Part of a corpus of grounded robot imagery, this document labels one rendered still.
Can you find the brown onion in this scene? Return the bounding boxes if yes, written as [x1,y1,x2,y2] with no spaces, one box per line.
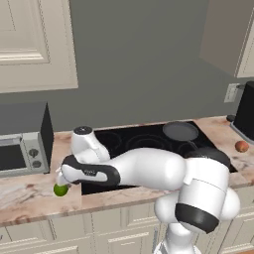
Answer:
[234,140,251,154]

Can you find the green lime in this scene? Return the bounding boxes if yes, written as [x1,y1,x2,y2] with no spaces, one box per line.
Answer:
[53,183,70,198]

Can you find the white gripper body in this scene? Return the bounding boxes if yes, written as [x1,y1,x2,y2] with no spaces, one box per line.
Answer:
[55,164,71,188]

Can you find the dark grey frying pan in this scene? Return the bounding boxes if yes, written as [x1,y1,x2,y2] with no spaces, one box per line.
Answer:
[161,120,200,151]

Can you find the cream wall cupboard door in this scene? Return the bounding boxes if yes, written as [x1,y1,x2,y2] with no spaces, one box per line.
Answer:
[0,0,79,94]

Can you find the cream wall cupboard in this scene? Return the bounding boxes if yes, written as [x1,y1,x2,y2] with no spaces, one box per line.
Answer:
[198,0,254,79]

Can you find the white wall socket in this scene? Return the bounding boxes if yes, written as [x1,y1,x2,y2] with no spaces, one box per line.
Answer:
[223,82,240,104]

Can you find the grey toaster oven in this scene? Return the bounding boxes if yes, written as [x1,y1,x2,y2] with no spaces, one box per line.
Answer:
[0,101,55,179]

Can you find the black glass hob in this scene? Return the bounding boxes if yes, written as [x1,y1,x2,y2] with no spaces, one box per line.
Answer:
[80,120,239,196]

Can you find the cream drawer front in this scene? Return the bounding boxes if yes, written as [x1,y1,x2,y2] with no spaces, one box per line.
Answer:
[235,186,254,216]
[0,217,57,246]
[90,201,158,230]

